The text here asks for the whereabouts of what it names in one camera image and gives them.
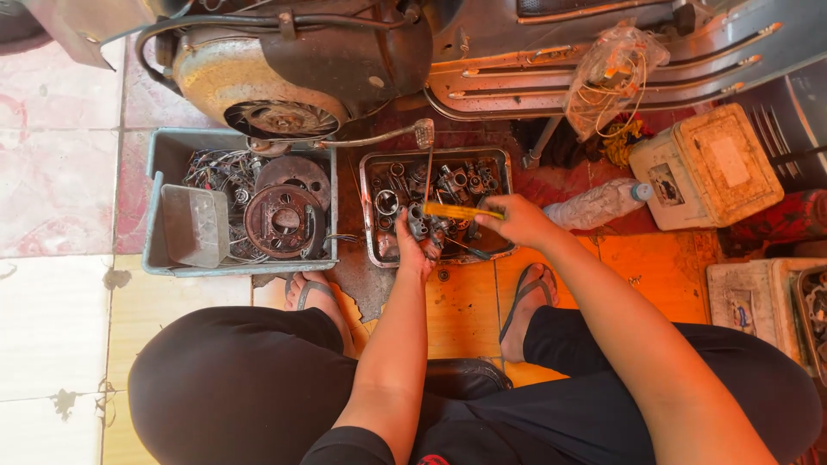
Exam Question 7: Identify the person's left hand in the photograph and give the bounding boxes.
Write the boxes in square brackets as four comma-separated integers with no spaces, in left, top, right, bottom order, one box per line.
[393,209,445,280]

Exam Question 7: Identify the person's right hand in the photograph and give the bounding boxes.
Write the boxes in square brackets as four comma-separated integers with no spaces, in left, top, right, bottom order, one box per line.
[474,193,572,251]

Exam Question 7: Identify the grey metal carburetor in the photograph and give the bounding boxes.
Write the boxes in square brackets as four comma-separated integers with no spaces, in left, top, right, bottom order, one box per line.
[406,201,453,251]

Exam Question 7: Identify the yellow toothbrush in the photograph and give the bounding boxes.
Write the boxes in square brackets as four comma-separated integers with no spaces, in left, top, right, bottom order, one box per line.
[423,201,506,222]

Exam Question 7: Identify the crumpled plastic water bottle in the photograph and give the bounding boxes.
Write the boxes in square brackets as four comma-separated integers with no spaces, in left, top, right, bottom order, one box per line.
[543,178,655,232]

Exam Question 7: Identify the grey right flip-flop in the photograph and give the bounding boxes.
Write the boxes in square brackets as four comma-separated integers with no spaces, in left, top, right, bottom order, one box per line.
[498,263,560,346]

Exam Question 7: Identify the grey flip-flop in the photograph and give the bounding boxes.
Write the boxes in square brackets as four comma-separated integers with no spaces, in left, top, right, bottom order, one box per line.
[498,263,560,346]
[285,272,339,312]

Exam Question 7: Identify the scooter centre stand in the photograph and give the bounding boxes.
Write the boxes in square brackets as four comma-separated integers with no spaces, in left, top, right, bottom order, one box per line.
[521,115,564,170]

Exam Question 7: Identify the person's right foot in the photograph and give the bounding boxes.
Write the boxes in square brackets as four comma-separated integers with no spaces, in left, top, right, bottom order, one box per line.
[499,263,560,364]

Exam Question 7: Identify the person's foot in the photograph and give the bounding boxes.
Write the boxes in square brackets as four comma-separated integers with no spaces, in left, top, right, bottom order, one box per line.
[283,270,358,360]
[499,263,560,364]

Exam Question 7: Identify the grey left flip-flop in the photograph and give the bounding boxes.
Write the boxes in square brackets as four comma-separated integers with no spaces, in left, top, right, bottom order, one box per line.
[285,272,339,312]

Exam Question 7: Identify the person's left foot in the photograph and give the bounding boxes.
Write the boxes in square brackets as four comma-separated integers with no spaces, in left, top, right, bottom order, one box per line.
[283,270,358,360]

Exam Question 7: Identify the chrome kick starter lever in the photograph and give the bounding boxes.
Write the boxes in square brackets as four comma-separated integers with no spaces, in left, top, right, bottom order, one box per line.
[249,118,435,159]

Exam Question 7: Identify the yellow rag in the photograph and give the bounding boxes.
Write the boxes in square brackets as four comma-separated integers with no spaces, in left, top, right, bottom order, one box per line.
[601,116,653,169]

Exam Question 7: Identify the rusty brake drum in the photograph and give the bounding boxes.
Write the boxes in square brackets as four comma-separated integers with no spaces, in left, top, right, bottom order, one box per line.
[243,184,328,260]

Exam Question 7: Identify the rusty round backing plate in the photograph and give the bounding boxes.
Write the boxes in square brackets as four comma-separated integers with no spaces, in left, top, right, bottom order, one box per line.
[255,155,332,211]

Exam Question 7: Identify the black stool seat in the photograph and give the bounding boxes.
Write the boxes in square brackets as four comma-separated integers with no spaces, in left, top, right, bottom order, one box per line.
[423,358,515,403]

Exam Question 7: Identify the grey scooter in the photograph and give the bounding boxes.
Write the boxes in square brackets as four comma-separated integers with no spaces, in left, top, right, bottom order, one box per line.
[0,0,827,195]

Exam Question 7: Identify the dirty white tin box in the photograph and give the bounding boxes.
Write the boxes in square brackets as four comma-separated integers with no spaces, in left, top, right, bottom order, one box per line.
[706,257,827,378]
[628,102,786,232]

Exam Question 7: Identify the person's black trousers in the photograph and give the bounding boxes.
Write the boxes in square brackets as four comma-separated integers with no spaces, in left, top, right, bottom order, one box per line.
[127,305,825,465]

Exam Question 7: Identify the small grey plastic tub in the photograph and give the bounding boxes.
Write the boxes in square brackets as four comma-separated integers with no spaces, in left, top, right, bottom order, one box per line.
[160,183,231,270]

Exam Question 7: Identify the dirty scooter engine fan cover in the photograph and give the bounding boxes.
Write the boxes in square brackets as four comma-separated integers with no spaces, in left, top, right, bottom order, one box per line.
[134,6,435,140]

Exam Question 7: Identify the grey plastic crate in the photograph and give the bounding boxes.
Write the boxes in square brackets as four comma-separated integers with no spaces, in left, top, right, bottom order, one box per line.
[141,127,339,278]

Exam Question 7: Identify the red patterned cloth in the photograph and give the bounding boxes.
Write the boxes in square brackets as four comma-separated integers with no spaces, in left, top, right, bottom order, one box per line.
[718,189,827,258]

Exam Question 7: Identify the metal tray of parts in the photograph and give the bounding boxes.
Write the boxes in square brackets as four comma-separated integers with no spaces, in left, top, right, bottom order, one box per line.
[793,266,827,383]

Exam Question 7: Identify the clear plastic bag of wires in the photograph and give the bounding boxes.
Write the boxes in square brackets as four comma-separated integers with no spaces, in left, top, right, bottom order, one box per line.
[563,25,671,143]

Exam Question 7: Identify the tangle of wires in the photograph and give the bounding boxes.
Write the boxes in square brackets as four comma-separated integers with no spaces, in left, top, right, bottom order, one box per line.
[182,149,262,214]

